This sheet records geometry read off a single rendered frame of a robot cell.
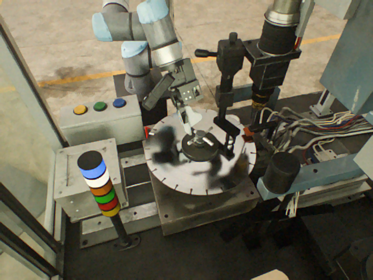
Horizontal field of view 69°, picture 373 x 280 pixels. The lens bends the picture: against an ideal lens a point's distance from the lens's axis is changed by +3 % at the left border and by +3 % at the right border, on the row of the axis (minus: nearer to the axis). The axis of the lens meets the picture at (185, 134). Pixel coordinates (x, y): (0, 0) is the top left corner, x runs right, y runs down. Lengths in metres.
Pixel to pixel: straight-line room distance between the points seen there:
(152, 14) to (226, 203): 0.54
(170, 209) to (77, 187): 0.27
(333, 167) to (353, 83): 0.23
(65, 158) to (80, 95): 1.78
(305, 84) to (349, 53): 2.28
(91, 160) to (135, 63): 0.76
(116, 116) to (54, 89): 1.86
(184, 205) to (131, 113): 0.40
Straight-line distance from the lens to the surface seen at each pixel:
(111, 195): 0.60
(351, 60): 0.56
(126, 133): 1.05
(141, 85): 1.28
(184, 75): 0.73
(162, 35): 0.69
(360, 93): 0.55
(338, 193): 0.98
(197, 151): 0.76
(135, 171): 0.98
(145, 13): 0.70
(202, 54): 0.67
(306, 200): 0.92
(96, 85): 2.71
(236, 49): 0.62
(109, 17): 0.82
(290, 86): 2.75
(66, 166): 0.87
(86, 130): 1.02
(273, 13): 0.60
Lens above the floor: 1.55
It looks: 47 degrees down
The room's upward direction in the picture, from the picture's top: straight up
